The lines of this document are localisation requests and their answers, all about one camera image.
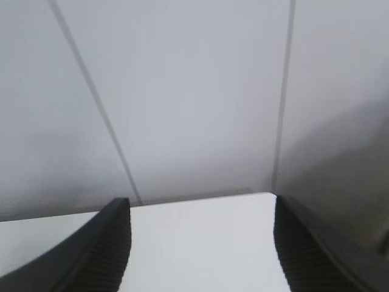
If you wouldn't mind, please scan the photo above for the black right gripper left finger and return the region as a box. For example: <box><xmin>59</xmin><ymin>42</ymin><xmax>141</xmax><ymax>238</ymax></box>
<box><xmin>0</xmin><ymin>197</ymin><xmax>132</xmax><ymax>292</ymax></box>

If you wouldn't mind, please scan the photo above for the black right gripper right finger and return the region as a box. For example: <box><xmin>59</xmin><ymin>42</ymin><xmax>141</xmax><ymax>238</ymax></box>
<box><xmin>273</xmin><ymin>194</ymin><xmax>389</xmax><ymax>292</ymax></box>

